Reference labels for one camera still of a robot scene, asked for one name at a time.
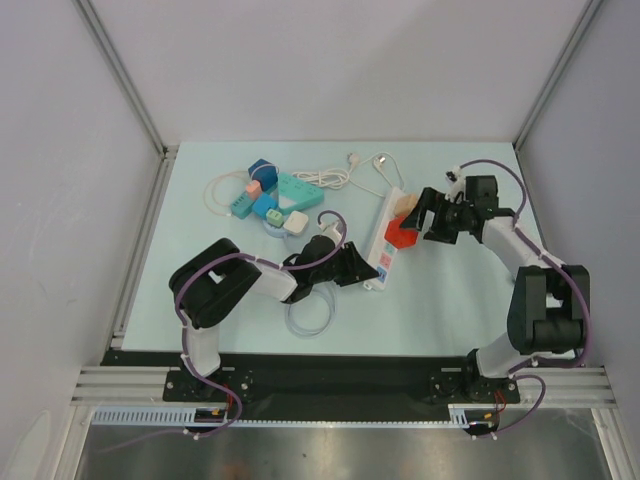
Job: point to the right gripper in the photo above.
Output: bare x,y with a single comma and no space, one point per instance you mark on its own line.
439,220

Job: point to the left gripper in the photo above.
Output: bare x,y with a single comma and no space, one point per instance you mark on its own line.
355,267

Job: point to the beige cube plug adapter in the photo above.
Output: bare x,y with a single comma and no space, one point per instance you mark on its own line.
405,205

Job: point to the white multicolour power strip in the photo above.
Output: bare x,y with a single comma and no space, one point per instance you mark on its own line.
380,253

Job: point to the red cube plug adapter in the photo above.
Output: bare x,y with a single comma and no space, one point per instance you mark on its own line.
398,237

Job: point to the green small plug adapter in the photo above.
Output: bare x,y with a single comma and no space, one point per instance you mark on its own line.
274,218

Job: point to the teal triangular power strip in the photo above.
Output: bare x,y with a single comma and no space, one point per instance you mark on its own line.
293,194

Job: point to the light blue cube adapter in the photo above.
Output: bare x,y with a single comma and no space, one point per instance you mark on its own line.
263,204

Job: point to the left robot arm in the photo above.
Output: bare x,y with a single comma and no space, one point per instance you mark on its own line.
207,288

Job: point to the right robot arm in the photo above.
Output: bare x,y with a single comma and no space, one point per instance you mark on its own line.
548,319

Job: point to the pink small plug adapter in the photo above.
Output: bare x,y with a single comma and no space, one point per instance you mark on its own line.
253,190

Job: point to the white square charger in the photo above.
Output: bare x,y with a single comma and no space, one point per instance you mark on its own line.
296,223

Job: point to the dark blue cube adapter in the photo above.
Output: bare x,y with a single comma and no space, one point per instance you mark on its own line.
265,173

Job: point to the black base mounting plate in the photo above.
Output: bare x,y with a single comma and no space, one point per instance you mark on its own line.
328,388

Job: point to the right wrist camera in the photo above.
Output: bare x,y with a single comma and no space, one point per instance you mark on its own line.
457,185

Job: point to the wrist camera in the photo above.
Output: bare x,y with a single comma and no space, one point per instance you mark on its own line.
335,230
457,185

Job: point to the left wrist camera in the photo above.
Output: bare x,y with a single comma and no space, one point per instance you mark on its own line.
335,230

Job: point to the white slotted cable duct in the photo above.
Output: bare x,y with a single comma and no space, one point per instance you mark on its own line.
194,417

